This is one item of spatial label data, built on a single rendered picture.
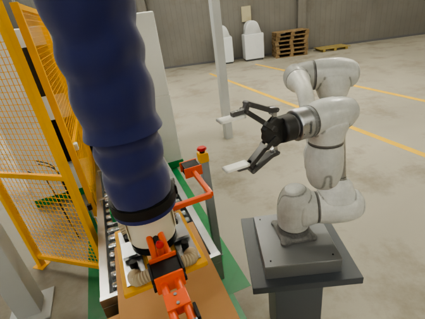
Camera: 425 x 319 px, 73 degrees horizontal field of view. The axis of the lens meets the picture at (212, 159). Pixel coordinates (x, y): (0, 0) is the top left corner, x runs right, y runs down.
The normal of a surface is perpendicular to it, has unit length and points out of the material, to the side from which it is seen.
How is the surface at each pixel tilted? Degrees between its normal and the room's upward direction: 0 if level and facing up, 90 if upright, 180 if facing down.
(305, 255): 2
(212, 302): 0
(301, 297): 90
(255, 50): 90
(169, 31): 90
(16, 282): 90
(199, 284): 0
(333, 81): 76
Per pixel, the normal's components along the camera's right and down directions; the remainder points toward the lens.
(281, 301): 0.02, 0.46
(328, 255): -0.12, -0.86
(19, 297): 0.37, 0.39
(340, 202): -0.12, 0.08
